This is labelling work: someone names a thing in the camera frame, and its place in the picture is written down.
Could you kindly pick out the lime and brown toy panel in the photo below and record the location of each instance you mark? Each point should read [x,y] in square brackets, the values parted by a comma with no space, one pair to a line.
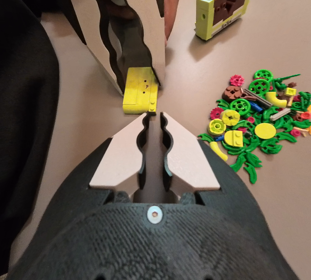
[139,90]

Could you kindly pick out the person's left hand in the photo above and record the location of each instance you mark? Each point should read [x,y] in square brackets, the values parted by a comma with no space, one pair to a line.
[171,0]

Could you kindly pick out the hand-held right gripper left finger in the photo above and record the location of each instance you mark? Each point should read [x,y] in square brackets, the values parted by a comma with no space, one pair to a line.
[116,163]

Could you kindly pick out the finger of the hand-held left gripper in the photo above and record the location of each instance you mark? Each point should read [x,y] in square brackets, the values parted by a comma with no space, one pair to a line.
[93,37]
[150,17]

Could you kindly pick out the pile of small toy pieces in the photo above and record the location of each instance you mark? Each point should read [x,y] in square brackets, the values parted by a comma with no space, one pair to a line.
[260,124]

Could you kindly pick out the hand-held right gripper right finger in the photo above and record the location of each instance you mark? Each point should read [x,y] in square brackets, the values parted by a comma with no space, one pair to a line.
[192,163]

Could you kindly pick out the lime toy brick pot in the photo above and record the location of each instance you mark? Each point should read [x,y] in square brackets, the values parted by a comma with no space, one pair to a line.
[223,5]

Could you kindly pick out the person's black jacket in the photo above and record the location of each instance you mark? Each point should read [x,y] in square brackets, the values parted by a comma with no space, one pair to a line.
[24,114]

